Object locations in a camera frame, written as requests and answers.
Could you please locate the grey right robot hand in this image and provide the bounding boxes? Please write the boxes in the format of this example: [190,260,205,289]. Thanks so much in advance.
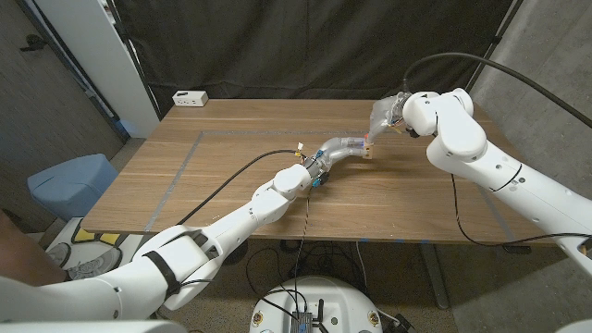
[364,91,413,144]

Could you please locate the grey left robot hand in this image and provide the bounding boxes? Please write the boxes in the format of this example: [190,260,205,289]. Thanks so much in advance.
[302,136,366,179]

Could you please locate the black backdrop curtain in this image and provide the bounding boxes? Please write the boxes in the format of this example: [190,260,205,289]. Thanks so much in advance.
[113,0,524,117]

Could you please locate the black backdrop stand pole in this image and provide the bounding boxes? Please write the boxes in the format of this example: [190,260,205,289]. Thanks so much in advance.
[105,0,163,120]
[460,0,524,101]

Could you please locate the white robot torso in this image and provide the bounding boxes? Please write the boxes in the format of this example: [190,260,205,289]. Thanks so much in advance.
[249,276,384,333]

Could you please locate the white power strip box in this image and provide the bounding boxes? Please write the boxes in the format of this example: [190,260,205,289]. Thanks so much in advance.
[172,90,209,108]

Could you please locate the grey table leg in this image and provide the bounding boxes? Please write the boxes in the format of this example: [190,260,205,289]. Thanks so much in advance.
[418,242,450,310]

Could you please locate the black antenna on torso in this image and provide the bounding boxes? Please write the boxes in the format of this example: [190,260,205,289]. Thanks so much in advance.
[314,299,329,333]

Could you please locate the grey electronics box on torso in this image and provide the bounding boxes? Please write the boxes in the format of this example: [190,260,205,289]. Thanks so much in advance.
[290,310,315,333]

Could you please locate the black connector beside torso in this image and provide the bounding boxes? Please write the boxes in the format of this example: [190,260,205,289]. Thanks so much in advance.
[392,314,415,333]

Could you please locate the white cabinet panel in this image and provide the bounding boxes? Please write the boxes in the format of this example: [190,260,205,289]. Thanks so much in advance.
[34,0,161,139]

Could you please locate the grey sneaker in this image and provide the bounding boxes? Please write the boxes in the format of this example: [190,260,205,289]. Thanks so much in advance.
[68,248,123,282]
[43,242,73,268]

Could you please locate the blue-grey padded stool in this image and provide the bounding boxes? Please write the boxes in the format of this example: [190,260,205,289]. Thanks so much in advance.
[26,153,119,222]

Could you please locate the person's bare leg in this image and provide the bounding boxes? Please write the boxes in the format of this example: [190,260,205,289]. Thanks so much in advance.
[0,210,68,287]

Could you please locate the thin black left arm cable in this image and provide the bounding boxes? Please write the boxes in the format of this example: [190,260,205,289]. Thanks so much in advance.
[178,185,312,325]

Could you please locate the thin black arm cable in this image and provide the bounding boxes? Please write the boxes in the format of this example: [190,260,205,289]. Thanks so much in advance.
[450,173,592,247]
[178,185,312,325]

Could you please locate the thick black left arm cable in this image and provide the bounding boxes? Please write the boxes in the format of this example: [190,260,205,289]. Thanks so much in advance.
[175,148,304,227]

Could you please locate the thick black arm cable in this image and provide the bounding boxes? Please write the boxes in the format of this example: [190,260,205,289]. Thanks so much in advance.
[401,52,592,130]
[175,148,304,227]

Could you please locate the black floor cable bundle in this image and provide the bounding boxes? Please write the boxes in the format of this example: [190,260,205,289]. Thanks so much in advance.
[244,239,366,302]

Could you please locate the white floor cable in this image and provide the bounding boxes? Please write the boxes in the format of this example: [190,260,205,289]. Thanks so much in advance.
[354,240,370,291]

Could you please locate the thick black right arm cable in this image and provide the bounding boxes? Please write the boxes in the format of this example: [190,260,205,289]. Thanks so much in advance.
[401,52,592,130]

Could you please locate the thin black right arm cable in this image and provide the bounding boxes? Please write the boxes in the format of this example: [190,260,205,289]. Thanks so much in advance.
[450,173,592,247]

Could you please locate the dark door frame rail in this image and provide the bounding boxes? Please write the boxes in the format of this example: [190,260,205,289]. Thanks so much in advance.
[13,0,131,142]

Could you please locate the black door handle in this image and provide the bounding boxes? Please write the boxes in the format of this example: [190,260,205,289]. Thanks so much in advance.
[18,34,47,52]

